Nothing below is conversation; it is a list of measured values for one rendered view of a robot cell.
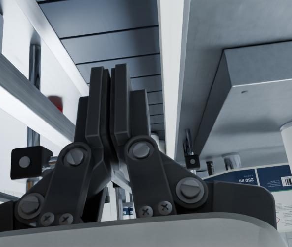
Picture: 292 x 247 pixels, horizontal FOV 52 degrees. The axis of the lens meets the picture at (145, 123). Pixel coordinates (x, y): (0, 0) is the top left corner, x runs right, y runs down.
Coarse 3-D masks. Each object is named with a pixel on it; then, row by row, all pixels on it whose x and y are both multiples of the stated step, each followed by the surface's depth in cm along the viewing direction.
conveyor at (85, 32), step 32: (64, 0) 18; (96, 0) 19; (128, 0) 19; (64, 32) 21; (96, 32) 22; (128, 32) 22; (96, 64) 26; (128, 64) 27; (160, 64) 27; (160, 96) 34; (160, 128) 46
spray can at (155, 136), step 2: (152, 132) 47; (154, 132) 47; (152, 134) 47; (154, 134) 47; (156, 134) 48; (152, 136) 47; (154, 136) 47; (156, 136) 48; (158, 136) 48; (154, 138) 47; (156, 138) 47; (158, 138) 48; (156, 140) 47; (158, 140) 48; (156, 142) 47; (158, 142) 48; (158, 144) 48; (158, 146) 47; (132, 196) 46; (134, 208) 44; (134, 210) 44; (134, 212) 44; (134, 214) 44; (134, 216) 44; (134, 218) 44
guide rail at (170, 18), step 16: (160, 0) 14; (176, 0) 14; (160, 16) 15; (176, 16) 15; (160, 32) 17; (176, 32) 17; (160, 48) 20; (176, 48) 18; (176, 64) 20; (176, 80) 23; (176, 96) 26; (176, 112) 30
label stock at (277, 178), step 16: (208, 176) 78; (224, 176) 72; (240, 176) 69; (256, 176) 68; (272, 176) 68; (288, 176) 67; (272, 192) 67; (288, 192) 66; (288, 208) 65; (288, 224) 64
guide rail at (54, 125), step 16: (0, 64) 11; (0, 80) 11; (16, 80) 12; (0, 96) 12; (16, 96) 12; (32, 96) 14; (16, 112) 13; (32, 112) 14; (48, 112) 15; (32, 128) 16; (48, 128) 16; (64, 128) 18; (64, 144) 19
